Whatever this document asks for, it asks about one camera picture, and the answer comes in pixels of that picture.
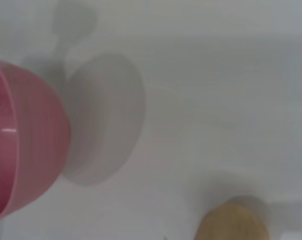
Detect pink plastic bowl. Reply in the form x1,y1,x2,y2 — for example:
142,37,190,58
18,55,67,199
0,57,72,221

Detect beige egg yolk pastry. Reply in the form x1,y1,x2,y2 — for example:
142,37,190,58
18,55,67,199
195,199,269,240

